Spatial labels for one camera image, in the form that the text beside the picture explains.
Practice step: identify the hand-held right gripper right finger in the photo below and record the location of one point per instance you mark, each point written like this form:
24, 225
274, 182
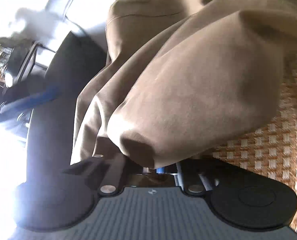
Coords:
161, 171

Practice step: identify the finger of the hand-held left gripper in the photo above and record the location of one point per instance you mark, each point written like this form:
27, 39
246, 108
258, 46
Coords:
38, 96

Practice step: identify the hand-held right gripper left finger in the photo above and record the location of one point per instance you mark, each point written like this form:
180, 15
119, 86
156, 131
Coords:
113, 172

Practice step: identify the olive green jacket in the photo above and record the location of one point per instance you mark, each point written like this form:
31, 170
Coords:
188, 80

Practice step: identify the black metal rack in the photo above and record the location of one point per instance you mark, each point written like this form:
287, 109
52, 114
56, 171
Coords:
26, 62

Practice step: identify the dark grey sofa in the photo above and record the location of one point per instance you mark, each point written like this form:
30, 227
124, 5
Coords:
63, 62

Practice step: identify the black planter with plants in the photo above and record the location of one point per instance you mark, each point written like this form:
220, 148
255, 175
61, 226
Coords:
13, 52

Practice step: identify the woven rattan mat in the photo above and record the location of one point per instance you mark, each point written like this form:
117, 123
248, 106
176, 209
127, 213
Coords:
276, 155

